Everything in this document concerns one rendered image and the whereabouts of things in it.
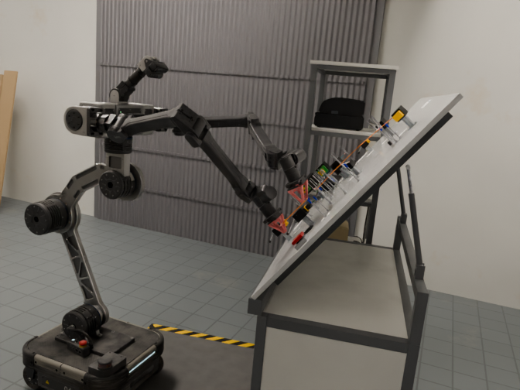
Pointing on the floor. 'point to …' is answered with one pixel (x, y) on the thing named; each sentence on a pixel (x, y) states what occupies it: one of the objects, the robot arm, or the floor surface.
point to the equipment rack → (345, 128)
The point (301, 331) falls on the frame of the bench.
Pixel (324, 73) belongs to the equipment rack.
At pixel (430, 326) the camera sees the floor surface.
